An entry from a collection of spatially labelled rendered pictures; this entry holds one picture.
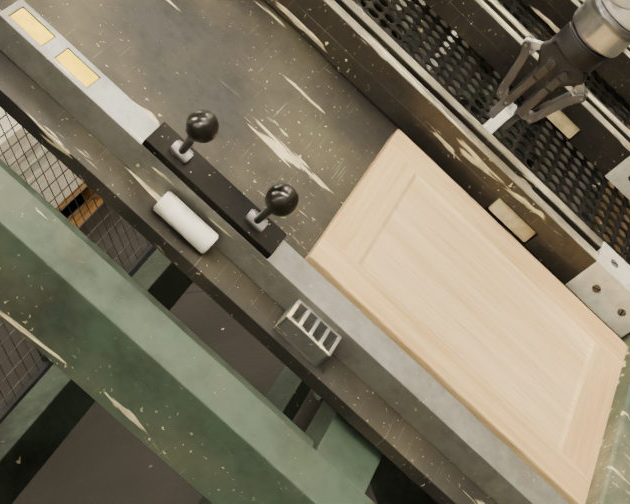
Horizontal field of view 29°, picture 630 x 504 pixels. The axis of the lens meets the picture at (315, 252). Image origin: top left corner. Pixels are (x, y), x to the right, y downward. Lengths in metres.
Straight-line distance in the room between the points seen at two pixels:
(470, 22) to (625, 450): 0.83
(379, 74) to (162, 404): 0.74
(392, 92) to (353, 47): 0.09
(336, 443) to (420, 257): 0.34
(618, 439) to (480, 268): 0.30
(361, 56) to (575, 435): 0.63
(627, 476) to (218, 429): 0.64
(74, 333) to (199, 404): 0.15
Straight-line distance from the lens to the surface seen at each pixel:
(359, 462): 1.49
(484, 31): 2.19
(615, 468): 1.70
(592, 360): 1.85
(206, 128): 1.35
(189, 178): 1.44
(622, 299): 1.94
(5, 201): 1.28
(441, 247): 1.74
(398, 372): 1.49
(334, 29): 1.85
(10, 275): 1.30
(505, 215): 1.90
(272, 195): 1.35
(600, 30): 1.78
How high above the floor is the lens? 1.94
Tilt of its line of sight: 25 degrees down
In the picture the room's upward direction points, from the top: 20 degrees counter-clockwise
